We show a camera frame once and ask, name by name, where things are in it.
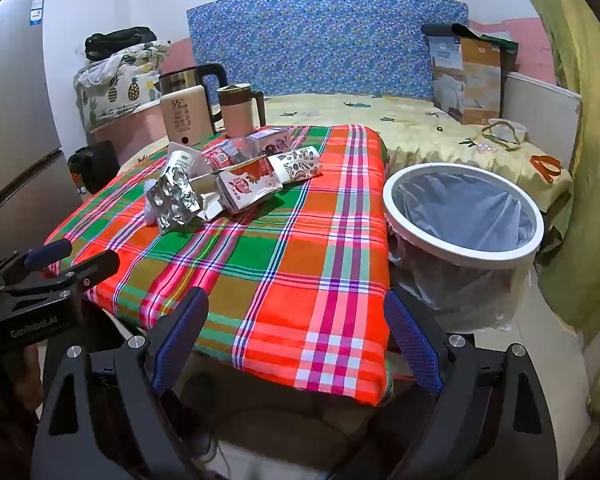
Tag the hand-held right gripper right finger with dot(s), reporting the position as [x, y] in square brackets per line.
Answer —
[412, 345]

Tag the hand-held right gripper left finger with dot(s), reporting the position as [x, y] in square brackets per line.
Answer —
[180, 337]

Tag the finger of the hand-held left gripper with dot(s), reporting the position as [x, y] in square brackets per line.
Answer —
[45, 255]
[87, 270]

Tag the white round trash bin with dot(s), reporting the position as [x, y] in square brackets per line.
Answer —
[460, 256]

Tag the silver blister pack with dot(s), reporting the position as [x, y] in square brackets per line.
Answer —
[172, 200]

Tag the white cardboard piece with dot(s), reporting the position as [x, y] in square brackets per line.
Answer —
[207, 205]

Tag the white bottle blue cap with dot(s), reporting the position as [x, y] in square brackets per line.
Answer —
[180, 160]

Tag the red milk carton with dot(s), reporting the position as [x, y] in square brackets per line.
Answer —
[245, 187]

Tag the clear plastic bottle red label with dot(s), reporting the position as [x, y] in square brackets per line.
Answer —
[225, 155]

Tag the patterned paper cup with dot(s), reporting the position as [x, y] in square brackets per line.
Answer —
[295, 162]

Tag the purple carton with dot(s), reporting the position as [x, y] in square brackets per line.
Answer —
[270, 142]

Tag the black bag with red detail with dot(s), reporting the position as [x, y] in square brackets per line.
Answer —
[95, 165]

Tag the plaid tablecloth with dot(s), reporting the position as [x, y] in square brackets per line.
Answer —
[280, 285]

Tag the pink cabinet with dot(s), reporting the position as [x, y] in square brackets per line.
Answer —
[130, 132]

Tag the clear plastic bin liner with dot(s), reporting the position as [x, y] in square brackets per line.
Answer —
[460, 205]

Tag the pineapple print cloth bundle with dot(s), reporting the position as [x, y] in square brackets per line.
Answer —
[110, 85]

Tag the cream warming device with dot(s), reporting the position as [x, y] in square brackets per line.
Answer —
[185, 115]

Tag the beige electric kettle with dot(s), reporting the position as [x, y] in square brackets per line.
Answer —
[180, 79]

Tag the pink mug with brown lid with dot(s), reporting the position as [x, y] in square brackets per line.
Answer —
[237, 115]

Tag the yellow printed bed sheet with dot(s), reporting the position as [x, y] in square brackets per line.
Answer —
[405, 120]

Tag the white panel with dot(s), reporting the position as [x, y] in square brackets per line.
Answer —
[540, 110]

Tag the cardboard quilt box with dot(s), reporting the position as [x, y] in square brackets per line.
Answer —
[475, 80]

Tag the yellow-green curtain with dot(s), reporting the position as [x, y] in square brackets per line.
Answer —
[580, 110]

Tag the dark green bag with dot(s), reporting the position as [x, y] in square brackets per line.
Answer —
[502, 42]

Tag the blue floral headboard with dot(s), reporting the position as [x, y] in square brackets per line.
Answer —
[320, 40]

